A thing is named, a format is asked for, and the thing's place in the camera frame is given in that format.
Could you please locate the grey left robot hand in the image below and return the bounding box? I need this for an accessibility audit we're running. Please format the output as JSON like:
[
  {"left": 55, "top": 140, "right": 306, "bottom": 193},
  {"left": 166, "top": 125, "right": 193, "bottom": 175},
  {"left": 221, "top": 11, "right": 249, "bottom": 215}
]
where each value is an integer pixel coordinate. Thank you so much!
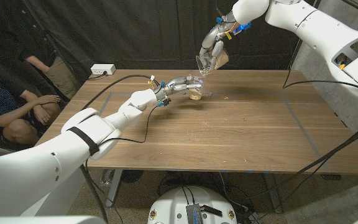
[{"left": 153, "top": 74, "right": 204, "bottom": 102}]

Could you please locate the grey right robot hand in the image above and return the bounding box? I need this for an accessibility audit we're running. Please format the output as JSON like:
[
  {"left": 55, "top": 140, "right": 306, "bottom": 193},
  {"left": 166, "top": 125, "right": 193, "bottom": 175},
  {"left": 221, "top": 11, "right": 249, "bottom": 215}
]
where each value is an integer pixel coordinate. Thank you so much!
[{"left": 199, "top": 11, "right": 239, "bottom": 75}]

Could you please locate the sugar-filled clear plastic cup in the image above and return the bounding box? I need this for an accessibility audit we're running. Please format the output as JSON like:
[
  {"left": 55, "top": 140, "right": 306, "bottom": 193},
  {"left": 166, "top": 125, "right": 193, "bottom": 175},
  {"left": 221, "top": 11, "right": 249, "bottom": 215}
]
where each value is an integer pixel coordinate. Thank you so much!
[{"left": 195, "top": 48, "right": 230, "bottom": 78}]

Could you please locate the black backdrop curtain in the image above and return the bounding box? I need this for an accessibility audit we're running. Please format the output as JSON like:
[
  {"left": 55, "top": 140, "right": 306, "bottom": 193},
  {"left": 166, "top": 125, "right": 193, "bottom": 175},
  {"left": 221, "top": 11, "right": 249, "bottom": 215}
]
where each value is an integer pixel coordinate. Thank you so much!
[{"left": 26, "top": 0, "right": 318, "bottom": 71}]

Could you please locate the white power strip box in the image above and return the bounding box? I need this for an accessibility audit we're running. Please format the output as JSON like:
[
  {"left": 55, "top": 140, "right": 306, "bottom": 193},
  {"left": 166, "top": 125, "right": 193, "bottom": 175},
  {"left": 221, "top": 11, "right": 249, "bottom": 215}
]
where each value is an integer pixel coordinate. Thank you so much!
[{"left": 90, "top": 63, "right": 117, "bottom": 76}]

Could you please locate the black backdrop stand pole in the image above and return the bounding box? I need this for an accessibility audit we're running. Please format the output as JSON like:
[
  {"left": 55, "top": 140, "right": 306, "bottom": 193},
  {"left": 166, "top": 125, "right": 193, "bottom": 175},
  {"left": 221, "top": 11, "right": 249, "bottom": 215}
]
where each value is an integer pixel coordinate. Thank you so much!
[
  {"left": 22, "top": 0, "right": 83, "bottom": 87},
  {"left": 287, "top": 0, "right": 321, "bottom": 71}
]

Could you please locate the black floor fan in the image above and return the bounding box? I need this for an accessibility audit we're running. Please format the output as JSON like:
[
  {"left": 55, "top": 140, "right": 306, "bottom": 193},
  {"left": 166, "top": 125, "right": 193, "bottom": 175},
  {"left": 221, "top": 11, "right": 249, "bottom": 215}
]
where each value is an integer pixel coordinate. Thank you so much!
[{"left": 121, "top": 169, "right": 145, "bottom": 184}]

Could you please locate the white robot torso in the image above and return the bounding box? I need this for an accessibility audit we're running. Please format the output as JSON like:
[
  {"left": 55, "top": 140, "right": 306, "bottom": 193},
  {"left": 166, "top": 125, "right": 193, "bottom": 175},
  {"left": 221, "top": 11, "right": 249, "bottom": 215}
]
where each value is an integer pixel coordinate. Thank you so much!
[{"left": 147, "top": 185, "right": 237, "bottom": 224}]

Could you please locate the white table leg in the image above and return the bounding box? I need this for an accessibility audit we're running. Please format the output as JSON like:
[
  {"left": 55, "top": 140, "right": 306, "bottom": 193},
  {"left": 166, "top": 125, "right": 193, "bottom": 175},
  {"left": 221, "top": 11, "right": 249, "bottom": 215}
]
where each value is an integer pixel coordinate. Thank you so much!
[
  {"left": 106, "top": 169, "right": 124, "bottom": 208},
  {"left": 264, "top": 172, "right": 283, "bottom": 214}
]

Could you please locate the person in khaki trousers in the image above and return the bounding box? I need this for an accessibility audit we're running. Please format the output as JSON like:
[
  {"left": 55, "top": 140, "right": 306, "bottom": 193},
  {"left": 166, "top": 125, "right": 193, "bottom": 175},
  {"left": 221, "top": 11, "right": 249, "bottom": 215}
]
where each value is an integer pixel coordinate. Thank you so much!
[{"left": 0, "top": 0, "right": 80, "bottom": 100}]

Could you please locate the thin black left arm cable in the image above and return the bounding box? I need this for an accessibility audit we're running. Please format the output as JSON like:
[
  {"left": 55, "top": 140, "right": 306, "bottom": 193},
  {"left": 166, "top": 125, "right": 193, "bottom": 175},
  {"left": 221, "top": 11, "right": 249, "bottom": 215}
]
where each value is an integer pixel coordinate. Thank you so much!
[{"left": 98, "top": 105, "right": 161, "bottom": 147}]

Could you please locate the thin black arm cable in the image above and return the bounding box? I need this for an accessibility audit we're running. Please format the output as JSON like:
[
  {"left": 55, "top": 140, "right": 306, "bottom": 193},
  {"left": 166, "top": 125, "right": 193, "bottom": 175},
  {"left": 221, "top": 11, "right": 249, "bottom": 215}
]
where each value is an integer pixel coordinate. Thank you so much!
[
  {"left": 259, "top": 37, "right": 358, "bottom": 218},
  {"left": 98, "top": 105, "right": 161, "bottom": 147}
]

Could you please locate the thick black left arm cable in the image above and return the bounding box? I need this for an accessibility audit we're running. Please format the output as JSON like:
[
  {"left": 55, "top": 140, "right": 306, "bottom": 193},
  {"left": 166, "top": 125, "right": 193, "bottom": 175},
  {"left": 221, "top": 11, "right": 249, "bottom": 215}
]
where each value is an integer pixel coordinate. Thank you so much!
[{"left": 81, "top": 73, "right": 161, "bottom": 111}]

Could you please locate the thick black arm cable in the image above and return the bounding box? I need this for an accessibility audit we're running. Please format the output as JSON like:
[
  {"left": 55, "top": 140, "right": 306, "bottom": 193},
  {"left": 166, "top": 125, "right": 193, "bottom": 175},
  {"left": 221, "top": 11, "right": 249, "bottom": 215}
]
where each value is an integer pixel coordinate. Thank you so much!
[
  {"left": 81, "top": 73, "right": 161, "bottom": 111},
  {"left": 244, "top": 0, "right": 358, "bottom": 202}
]

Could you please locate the black power strip cable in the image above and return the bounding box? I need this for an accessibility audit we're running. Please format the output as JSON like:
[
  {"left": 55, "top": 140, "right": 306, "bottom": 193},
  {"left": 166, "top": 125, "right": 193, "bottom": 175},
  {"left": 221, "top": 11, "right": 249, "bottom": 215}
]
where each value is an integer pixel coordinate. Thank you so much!
[{"left": 87, "top": 71, "right": 108, "bottom": 81}]

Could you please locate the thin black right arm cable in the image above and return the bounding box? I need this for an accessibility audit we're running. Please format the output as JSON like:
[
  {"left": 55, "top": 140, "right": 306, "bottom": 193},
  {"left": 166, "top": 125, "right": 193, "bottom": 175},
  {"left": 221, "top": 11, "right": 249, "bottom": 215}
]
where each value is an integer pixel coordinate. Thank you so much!
[{"left": 259, "top": 37, "right": 358, "bottom": 218}]

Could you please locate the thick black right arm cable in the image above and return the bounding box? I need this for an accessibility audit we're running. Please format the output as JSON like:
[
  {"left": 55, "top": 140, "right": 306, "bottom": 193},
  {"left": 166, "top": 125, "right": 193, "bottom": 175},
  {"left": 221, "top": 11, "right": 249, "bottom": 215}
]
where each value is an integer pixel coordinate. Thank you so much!
[{"left": 244, "top": 0, "right": 358, "bottom": 202}]

